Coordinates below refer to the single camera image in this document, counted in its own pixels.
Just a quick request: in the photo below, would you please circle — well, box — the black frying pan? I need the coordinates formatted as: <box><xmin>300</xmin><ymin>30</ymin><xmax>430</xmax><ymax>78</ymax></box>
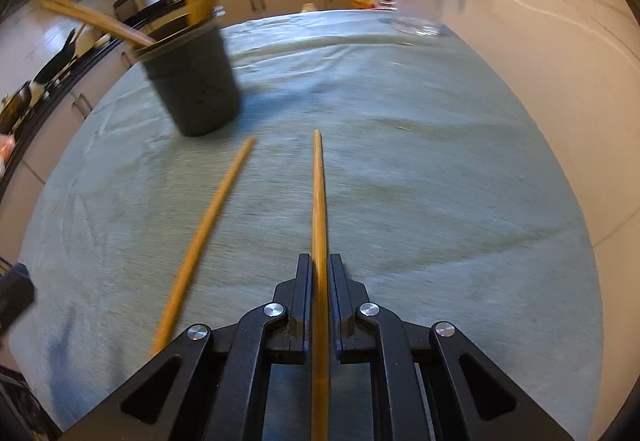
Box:
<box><xmin>29</xmin><ymin>25</ymin><xmax>86</xmax><ymax>98</ymax></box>

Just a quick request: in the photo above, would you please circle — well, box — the wooden chopstick eight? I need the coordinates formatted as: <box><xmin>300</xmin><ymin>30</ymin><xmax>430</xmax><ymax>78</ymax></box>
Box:
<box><xmin>311</xmin><ymin>130</ymin><xmax>330</xmax><ymax>441</ymax></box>

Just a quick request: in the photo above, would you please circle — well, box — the blue-grey table cloth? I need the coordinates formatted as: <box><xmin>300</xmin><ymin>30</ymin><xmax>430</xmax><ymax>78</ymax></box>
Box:
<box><xmin>9</xmin><ymin>11</ymin><xmax>603</xmax><ymax>440</ymax></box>

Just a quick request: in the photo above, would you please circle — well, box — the dark perforated utensil holder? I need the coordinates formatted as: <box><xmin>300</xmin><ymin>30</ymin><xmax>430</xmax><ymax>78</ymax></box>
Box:
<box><xmin>137</xmin><ymin>14</ymin><xmax>242</xmax><ymax>138</ymax></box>

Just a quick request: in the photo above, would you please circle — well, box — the wooden chopstick seven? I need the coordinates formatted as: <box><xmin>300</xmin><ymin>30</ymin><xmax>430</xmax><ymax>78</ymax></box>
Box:
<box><xmin>149</xmin><ymin>136</ymin><xmax>256</xmax><ymax>357</ymax></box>

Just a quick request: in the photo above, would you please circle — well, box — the wooden chopstick one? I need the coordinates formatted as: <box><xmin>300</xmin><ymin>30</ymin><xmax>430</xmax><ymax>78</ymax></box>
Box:
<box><xmin>40</xmin><ymin>0</ymin><xmax>155</xmax><ymax>48</ymax></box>

